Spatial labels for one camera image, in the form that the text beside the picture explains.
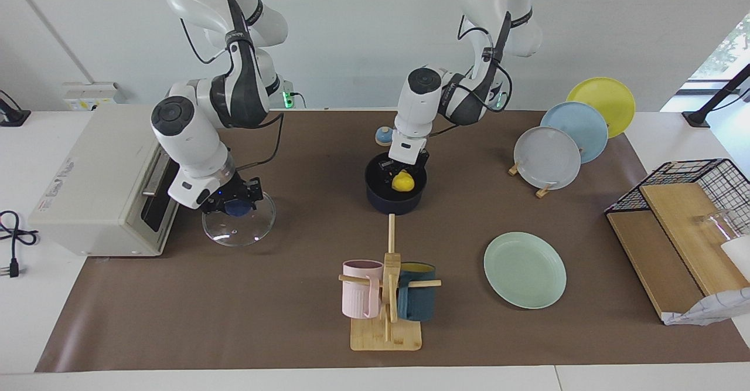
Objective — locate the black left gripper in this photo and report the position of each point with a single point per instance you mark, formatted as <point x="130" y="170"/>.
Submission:
<point x="404" y="159"/>

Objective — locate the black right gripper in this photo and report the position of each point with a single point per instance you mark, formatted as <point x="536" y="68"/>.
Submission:
<point x="228" y="191"/>

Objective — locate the yellow lemon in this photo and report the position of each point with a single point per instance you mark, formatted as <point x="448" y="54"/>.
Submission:
<point x="403" y="182"/>

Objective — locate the glass lid with blue knob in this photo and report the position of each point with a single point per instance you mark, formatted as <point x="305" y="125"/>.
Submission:
<point x="240" y="233"/>

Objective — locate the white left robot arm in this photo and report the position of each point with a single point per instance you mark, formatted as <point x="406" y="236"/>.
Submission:
<point x="419" y="104"/>

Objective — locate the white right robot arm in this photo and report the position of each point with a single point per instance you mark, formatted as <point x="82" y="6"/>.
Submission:
<point x="187" y="139"/>

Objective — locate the wooden plate rack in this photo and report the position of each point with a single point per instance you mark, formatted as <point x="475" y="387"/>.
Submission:
<point x="544" y="191"/>

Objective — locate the grey plate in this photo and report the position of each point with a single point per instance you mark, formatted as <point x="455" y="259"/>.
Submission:
<point x="548" y="159"/>

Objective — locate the pale green plate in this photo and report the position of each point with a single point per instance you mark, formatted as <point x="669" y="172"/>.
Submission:
<point x="527" y="274"/>

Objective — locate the light blue plate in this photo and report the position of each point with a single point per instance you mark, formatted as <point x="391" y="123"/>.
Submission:
<point x="586" y="133"/>

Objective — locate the yellow plate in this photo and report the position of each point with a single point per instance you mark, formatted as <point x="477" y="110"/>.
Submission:
<point x="609" y="101"/>

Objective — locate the dark blue saucepan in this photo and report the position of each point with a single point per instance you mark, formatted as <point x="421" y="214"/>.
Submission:
<point x="395" y="203"/>

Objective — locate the brown table mat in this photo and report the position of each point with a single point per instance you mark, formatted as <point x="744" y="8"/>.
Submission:
<point x="281" y="303"/>

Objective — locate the teal mug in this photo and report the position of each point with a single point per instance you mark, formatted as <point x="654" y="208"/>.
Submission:
<point x="419" y="303"/>

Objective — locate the pink mug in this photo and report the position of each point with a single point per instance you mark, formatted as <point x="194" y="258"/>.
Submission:
<point x="358" y="297"/>

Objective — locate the beige toaster oven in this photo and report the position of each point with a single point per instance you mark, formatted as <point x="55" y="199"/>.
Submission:
<point x="99" y="191"/>

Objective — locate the wooden mug rack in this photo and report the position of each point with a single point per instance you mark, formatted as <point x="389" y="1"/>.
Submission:
<point x="387" y="338"/>

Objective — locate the black table clamp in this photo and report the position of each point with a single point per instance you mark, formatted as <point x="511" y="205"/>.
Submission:
<point x="12" y="118"/>

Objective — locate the dark wooden cutting board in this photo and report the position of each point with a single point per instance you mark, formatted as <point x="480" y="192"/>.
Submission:
<point x="650" y="262"/>

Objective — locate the light wooden cutting board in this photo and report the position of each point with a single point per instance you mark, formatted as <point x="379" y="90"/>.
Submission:
<point x="685" y="227"/>

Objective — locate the black clamp stand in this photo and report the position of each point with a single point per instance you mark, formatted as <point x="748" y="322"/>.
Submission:
<point x="697" y="118"/>

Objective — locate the clear glass cup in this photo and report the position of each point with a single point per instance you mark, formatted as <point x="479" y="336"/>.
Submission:
<point x="723" y="224"/>

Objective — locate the white patterned cloth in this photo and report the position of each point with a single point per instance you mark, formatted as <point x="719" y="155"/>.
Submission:
<point x="715" y="309"/>

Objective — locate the white cup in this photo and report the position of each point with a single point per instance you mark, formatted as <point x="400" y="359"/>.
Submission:
<point x="739" y="256"/>

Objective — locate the white wall socket box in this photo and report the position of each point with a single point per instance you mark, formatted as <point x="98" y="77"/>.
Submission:
<point x="88" y="95"/>

